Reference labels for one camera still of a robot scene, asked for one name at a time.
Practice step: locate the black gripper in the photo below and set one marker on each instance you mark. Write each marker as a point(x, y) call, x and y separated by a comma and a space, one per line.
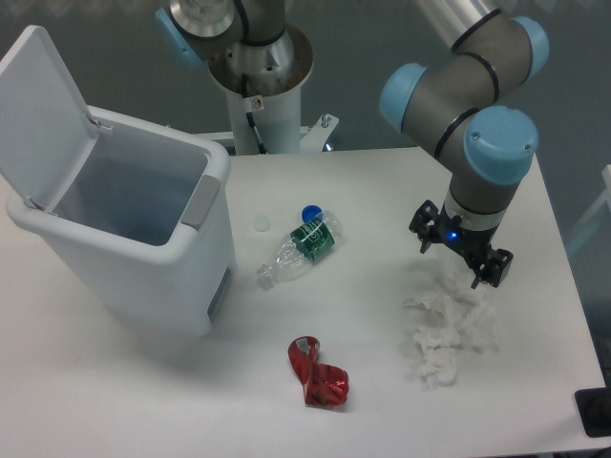
point(432, 226)

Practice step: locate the white trash can lid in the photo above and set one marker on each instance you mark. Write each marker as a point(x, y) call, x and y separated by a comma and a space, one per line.
point(47, 129)

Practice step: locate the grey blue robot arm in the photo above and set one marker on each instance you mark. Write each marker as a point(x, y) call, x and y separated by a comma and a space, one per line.
point(453, 113)

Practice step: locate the blue bottle cap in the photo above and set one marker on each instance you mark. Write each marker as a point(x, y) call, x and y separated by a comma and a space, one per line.
point(310, 212)

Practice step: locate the crushed red can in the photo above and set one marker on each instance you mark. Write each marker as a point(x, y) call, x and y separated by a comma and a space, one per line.
point(324, 385)

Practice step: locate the white bottle cap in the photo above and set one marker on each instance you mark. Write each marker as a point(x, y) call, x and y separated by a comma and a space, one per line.
point(261, 223)

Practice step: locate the white trash can body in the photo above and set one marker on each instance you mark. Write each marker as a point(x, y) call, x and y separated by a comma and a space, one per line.
point(145, 224)

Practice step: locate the crumpled white tissue paper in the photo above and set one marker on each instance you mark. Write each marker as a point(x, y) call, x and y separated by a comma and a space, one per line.
point(454, 316)

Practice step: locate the clear crushed plastic bottle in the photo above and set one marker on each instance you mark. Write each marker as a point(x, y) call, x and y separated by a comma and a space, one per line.
point(300, 250)

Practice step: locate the white furniture piece right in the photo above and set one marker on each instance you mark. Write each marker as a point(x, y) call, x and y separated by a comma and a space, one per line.
point(592, 219)

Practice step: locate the black device at edge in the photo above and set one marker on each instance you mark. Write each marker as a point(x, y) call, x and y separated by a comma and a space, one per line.
point(594, 411)

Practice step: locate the white metal bracket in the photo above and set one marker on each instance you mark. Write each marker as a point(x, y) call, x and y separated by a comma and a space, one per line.
point(315, 139)

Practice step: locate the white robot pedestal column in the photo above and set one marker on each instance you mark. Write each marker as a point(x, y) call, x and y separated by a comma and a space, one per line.
point(263, 92)

